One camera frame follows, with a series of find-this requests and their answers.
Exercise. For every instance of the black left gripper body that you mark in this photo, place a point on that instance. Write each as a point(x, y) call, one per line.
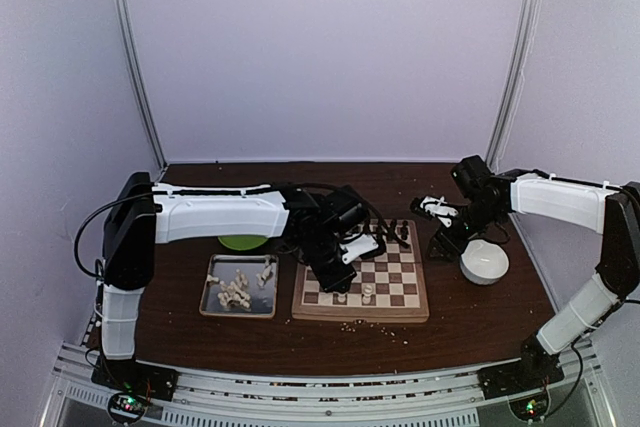
point(317, 255)

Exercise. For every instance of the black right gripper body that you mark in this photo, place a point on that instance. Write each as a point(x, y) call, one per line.
point(479, 220)

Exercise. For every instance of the white chess king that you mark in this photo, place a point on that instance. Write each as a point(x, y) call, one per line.
point(367, 292)

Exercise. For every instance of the metal tray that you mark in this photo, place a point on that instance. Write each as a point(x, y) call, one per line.
point(239, 287)

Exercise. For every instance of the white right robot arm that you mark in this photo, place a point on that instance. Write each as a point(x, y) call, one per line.
point(593, 228)

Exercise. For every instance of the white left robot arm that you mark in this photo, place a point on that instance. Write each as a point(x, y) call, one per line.
point(144, 215)

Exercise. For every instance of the black chess pieces row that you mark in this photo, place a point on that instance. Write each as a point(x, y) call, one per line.
point(390, 231)

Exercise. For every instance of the wooden chess board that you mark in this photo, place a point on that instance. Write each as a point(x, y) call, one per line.
point(390, 288)

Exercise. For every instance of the white chess pieces pile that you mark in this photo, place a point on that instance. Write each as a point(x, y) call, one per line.
point(242, 287)

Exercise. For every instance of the white bowl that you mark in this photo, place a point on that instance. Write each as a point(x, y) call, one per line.
point(483, 263)

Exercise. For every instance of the green plate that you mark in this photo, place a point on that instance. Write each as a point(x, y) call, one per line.
point(242, 243)

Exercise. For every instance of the aluminium frame post right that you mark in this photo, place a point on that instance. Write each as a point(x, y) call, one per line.
point(514, 83)

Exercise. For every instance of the aluminium frame post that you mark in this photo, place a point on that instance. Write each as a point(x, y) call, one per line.
point(514, 83)
point(137, 83)

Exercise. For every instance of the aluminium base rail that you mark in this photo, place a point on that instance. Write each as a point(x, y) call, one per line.
point(445, 397)

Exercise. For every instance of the aluminium frame post left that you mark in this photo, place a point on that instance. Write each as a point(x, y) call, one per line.
point(137, 83)

